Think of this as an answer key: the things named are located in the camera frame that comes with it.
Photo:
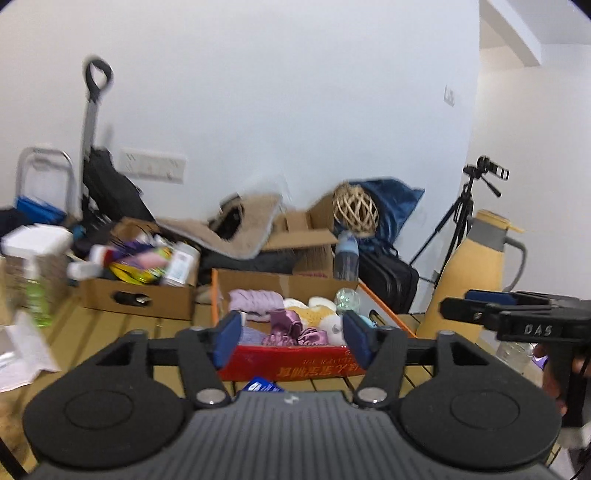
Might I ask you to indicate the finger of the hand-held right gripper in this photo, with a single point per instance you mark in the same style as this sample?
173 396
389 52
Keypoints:
471 313
494 297

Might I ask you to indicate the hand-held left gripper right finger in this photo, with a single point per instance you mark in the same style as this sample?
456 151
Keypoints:
356 339

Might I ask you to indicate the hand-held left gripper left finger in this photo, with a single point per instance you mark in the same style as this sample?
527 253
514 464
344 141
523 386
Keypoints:
226 339

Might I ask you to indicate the light blue sponge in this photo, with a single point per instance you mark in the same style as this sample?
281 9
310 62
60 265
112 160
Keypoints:
365 321

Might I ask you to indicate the lavender cloth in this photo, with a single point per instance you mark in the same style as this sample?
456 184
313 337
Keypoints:
254 336

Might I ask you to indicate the white and yellow plush toy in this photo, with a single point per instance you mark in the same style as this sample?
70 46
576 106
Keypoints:
318 316

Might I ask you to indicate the lilac knit item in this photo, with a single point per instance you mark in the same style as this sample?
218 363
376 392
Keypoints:
256 302

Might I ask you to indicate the purple satin scrunchie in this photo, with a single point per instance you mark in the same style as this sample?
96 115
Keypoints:
286 323

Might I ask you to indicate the red cardboard box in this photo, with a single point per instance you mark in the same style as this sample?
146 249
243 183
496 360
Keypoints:
295 364

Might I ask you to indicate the small white soft item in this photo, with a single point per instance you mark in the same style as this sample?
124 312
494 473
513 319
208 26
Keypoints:
294 303

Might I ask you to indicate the person's right hand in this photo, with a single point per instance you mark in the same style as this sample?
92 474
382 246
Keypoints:
551 378

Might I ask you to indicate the yellow thermos jug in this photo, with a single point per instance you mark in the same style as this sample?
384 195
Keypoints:
466 277

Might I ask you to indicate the purple tissue box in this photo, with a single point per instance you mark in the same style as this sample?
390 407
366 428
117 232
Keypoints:
539 364

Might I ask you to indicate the clear glass cup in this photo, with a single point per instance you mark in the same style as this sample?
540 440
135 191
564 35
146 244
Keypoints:
512 357

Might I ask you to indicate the blue packet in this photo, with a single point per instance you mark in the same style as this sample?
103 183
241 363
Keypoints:
263 385

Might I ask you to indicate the black laptop bag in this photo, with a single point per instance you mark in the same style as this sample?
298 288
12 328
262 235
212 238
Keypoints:
388 279

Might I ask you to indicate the clear water bottle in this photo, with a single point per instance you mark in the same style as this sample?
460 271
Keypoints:
346 258

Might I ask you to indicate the black tripod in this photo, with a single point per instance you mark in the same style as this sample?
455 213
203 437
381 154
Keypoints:
457 221

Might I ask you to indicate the large open cardboard box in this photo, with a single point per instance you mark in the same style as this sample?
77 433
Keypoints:
304 244

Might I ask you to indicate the yellow packet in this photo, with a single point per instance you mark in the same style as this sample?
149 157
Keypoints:
134 273

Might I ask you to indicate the wicker ball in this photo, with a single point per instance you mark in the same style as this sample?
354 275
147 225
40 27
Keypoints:
355 210

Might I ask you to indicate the blue cloth bag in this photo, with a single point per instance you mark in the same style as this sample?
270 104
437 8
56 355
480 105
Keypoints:
397 203

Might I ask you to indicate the white bottle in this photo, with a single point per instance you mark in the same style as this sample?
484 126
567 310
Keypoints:
92 261

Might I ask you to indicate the green spray bottle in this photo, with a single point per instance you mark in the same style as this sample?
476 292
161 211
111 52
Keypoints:
39 300

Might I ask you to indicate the white paper sheets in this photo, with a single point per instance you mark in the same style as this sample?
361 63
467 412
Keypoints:
23 350

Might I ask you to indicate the woven basket with white lid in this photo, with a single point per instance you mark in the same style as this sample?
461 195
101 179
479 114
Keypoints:
37 240

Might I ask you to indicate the blue plastic crate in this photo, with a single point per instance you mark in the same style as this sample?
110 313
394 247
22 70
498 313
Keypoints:
39 210

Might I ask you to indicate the hand trolley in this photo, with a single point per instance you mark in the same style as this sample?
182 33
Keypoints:
87 138

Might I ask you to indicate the small black camera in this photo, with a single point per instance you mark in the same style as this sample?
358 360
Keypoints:
485 167

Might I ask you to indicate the white wall socket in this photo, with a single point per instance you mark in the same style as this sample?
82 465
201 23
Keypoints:
152 165

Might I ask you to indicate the small wall switch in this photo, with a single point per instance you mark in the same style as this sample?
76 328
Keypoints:
449 96

